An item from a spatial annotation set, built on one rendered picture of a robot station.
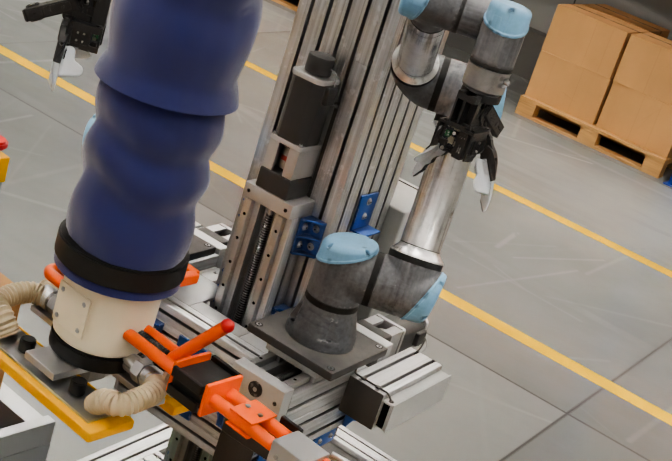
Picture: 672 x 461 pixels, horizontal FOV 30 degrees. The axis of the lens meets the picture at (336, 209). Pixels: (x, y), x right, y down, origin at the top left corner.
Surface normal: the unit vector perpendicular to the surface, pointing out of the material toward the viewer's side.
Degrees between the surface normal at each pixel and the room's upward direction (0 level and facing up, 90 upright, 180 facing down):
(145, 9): 75
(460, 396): 0
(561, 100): 90
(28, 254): 0
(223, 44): 81
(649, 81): 90
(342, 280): 90
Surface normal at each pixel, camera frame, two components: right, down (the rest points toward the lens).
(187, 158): 0.49, 0.71
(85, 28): 0.05, 0.37
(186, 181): 0.62, 0.15
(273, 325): 0.29, -0.89
